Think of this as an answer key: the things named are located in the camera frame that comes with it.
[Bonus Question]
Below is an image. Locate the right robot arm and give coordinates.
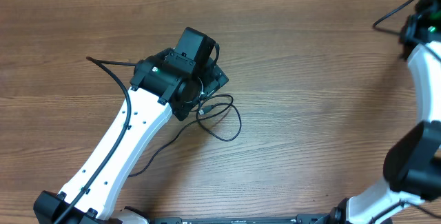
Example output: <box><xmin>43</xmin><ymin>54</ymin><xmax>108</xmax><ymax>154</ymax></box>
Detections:
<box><xmin>315</xmin><ymin>0</ymin><xmax>440</xmax><ymax>223</ymax></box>

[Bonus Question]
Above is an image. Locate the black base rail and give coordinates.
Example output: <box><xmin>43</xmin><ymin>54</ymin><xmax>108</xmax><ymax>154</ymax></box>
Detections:
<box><xmin>120</xmin><ymin>205</ymin><xmax>393</xmax><ymax>224</ymax></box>

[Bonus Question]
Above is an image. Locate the black USB cable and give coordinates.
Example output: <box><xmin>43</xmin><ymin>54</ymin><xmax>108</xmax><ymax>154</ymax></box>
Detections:
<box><xmin>127</xmin><ymin>94</ymin><xmax>243</xmax><ymax>179</ymax></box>

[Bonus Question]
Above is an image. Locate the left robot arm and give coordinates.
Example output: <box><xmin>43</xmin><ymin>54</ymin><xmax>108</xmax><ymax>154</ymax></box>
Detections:
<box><xmin>33</xmin><ymin>27</ymin><xmax>228</xmax><ymax>224</ymax></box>

